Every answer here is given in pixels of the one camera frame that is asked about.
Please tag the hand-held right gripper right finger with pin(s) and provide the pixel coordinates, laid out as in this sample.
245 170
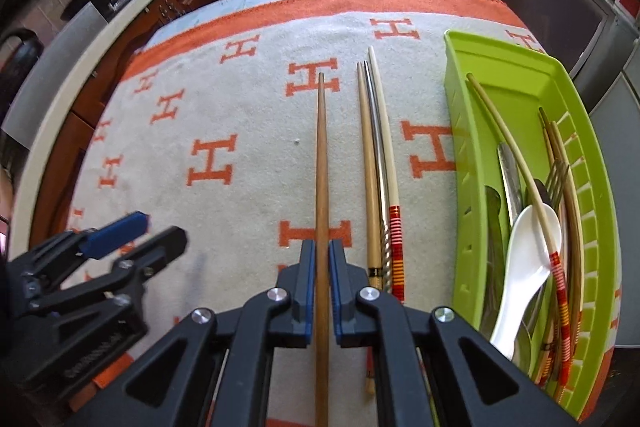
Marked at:
334 272

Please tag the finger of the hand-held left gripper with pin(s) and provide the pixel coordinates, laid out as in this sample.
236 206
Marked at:
155 249
115 234

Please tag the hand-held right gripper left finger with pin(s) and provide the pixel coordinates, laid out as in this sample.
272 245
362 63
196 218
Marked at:
309 272

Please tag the beige black-marked chopstick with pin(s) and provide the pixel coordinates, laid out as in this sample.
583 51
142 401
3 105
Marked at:
570 187
369 167

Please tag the spiral metal chopstick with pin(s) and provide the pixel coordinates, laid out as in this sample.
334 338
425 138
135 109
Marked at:
378 167

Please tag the white red-striped chopstick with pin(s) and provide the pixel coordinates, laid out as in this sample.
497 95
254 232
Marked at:
550 359
387 167
520 172

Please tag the white ceramic spoon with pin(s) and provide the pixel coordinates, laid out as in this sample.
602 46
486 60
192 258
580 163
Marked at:
525 257

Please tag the green plastic tray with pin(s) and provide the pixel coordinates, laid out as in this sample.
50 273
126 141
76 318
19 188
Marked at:
505 82

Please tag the orange patterned beige blanket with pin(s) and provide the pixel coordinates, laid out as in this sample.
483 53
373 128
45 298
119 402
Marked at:
260 107

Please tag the stainless steel panel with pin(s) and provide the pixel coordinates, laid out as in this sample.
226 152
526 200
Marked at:
55 72

